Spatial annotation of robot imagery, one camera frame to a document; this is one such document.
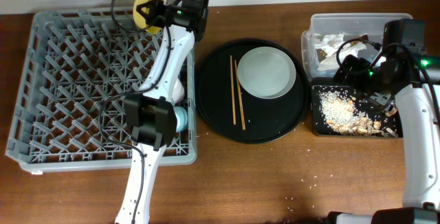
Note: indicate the grey round plate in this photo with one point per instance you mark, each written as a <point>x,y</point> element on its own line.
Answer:
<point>266,72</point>

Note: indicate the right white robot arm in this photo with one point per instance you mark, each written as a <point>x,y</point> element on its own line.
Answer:
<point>411,76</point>

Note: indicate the round black serving tray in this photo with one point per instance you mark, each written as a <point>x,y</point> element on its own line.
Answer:
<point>265,119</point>

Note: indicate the black rectangular food tray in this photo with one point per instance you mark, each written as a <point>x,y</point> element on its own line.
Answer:
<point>321,130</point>

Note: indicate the food scraps and rice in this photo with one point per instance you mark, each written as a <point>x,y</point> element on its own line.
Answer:
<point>342,114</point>

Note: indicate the clear plastic waste bin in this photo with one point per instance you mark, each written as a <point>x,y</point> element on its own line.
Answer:
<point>351,25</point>

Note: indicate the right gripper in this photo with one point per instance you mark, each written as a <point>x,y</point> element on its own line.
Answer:
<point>361,65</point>

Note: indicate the light blue plastic cup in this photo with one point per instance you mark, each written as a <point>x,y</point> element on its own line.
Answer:
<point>181,115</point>

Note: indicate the pink plastic cup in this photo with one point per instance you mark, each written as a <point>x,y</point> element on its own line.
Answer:
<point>178,92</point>

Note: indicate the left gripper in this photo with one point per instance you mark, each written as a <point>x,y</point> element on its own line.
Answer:
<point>155,18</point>

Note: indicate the wooden chopstick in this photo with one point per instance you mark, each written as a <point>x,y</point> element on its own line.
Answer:
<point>234,119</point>
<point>240,97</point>

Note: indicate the white paper napkin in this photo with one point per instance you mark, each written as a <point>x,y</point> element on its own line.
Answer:
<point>328,46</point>

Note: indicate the grey plastic dishwasher rack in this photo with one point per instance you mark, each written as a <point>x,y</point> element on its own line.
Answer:
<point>75,60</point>

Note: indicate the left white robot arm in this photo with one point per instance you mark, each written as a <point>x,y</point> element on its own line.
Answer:
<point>151,113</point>

